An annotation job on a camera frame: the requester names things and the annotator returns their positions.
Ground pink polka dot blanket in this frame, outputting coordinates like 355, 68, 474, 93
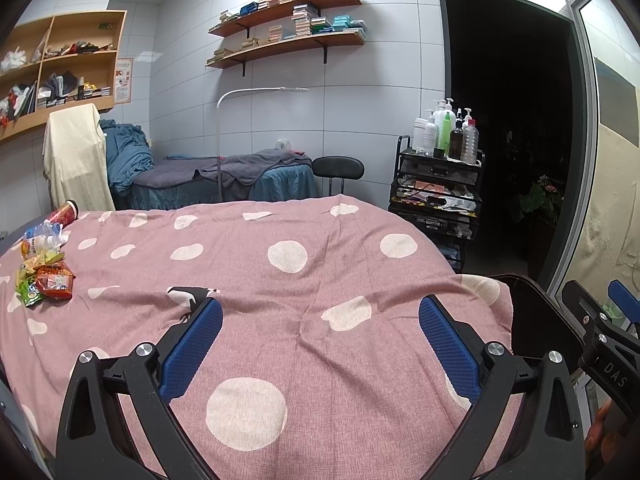
0, 195, 516, 480

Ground row of books and boxes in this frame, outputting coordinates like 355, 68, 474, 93
37, 74, 112, 110

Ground clear bottle with red cap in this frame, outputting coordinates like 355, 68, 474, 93
461, 120, 479, 164

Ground wall poster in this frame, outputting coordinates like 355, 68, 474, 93
115, 57, 134, 106

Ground cream cloth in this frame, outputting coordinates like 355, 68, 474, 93
42, 103, 116, 212

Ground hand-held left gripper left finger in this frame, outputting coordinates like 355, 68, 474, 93
55, 296, 224, 480

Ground black trash bin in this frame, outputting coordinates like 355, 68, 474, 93
492, 274, 588, 361

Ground grey blanket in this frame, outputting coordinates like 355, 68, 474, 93
131, 149, 313, 188

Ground wall shelves with books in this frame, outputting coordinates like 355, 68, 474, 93
212, 4, 367, 61

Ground green pump bottle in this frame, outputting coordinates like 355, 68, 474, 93
434, 97, 457, 153

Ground black stool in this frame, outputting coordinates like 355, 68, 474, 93
312, 156, 365, 196

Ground clear plastic bottle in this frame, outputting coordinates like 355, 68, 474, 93
22, 222, 71, 256

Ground blue blanket pile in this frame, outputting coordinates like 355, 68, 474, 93
99, 119, 155, 193

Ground white floor lamp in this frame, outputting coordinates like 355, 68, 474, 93
217, 87, 309, 203

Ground potted plant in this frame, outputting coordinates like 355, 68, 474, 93
520, 175, 563, 241

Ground white plastic bag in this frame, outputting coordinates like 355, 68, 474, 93
0, 47, 27, 72

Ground yellow green snack packet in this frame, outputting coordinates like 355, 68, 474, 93
20, 250, 67, 273

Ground massage bed with blue skirt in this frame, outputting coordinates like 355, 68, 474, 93
110, 149, 318, 211

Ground pile of bags and papers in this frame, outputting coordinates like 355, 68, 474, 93
0, 82, 38, 123

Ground glass sliding door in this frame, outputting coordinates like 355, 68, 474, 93
547, 0, 640, 321

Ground pile of assorted items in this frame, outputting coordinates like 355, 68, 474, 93
44, 40, 118, 58

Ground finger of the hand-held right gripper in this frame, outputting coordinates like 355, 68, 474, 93
607, 280, 640, 333
560, 280, 640, 411

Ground wooden wall shelf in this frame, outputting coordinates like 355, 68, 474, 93
205, 30, 367, 77
207, 0, 363, 38

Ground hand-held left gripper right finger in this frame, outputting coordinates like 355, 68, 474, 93
419, 294, 586, 480

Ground person's right hand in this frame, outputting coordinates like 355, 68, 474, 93
584, 399, 633, 480

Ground black storage cart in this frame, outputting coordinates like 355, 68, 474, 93
388, 134, 486, 273

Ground wooden wall cabinet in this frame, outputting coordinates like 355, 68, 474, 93
0, 10, 128, 141

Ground red paper cup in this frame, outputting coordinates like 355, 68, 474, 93
46, 200, 81, 226

